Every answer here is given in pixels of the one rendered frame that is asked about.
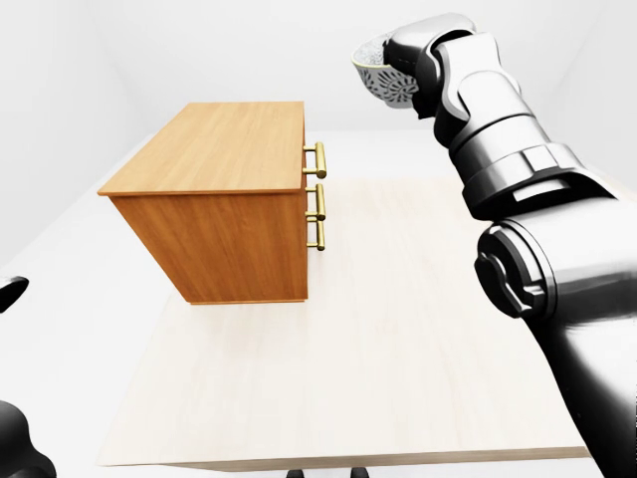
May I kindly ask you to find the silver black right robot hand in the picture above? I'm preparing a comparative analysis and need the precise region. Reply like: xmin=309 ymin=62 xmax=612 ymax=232
xmin=381 ymin=13 xmax=478 ymax=121

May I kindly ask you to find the wooden cabinet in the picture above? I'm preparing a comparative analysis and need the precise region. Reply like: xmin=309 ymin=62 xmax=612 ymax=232
xmin=97 ymin=101 xmax=311 ymax=306

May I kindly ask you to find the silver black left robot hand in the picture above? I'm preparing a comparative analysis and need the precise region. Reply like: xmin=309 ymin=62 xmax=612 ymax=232
xmin=0 ymin=275 xmax=31 ymax=315

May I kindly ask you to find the black white patterned bowl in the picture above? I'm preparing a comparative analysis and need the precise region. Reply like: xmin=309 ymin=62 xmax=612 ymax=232
xmin=349 ymin=30 xmax=422 ymax=112

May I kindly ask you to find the brass cabinet handle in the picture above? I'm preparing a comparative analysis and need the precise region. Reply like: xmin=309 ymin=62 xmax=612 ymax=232
xmin=304 ymin=183 xmax=327 ymax=222
xmin=304 ymin=217 xmax=327 ymax=252
xmin=302 ymin=141 xmax=328 ymax=179

